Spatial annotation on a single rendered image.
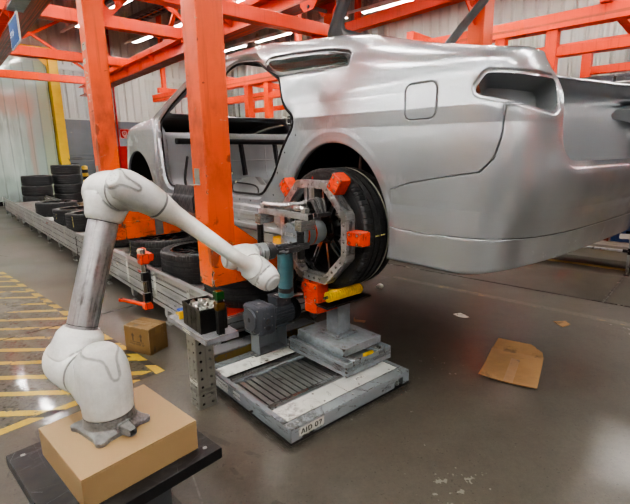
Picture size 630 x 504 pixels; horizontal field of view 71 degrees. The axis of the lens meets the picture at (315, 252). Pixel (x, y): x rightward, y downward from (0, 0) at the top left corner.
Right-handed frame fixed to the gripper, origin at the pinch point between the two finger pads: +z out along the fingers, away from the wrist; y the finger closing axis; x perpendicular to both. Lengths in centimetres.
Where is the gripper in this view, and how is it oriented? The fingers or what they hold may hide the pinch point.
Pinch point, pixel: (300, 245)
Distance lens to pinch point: 209.9
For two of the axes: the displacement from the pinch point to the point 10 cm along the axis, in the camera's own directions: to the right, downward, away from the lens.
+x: -0.1, -9.8, -2.1
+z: 7.6, -1.5, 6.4
